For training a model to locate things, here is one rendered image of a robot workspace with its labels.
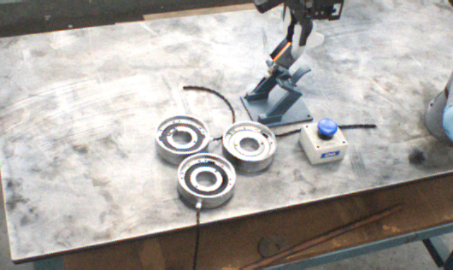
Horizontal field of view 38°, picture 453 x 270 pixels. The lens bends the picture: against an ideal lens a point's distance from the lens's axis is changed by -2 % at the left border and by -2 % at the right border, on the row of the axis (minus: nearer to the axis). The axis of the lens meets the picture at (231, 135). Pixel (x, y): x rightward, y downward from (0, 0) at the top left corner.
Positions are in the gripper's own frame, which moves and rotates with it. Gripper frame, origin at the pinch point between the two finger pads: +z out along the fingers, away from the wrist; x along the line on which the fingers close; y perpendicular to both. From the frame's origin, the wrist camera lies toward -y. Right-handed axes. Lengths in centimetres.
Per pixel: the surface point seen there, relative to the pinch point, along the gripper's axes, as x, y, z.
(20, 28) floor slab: 147, -45, 96
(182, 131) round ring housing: -3.9, -22.2, 13.5
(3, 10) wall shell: 151, -50, 88
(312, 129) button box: -11.2, 2.2, 11.7
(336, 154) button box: -16.7, 5.4, 14.1
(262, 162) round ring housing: -15.8, -10.0, 13.1
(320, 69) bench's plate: 9.9, 15.1, 16.2
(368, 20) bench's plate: 25.3, 36.2, 16.3
